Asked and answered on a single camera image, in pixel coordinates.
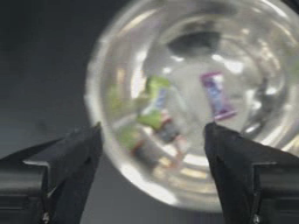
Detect purple candy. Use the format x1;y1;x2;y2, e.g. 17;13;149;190
198;72;239;122

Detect green candy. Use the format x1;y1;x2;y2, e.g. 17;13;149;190
134;75;173;132

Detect steel bowl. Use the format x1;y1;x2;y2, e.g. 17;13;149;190
82;0;299;214

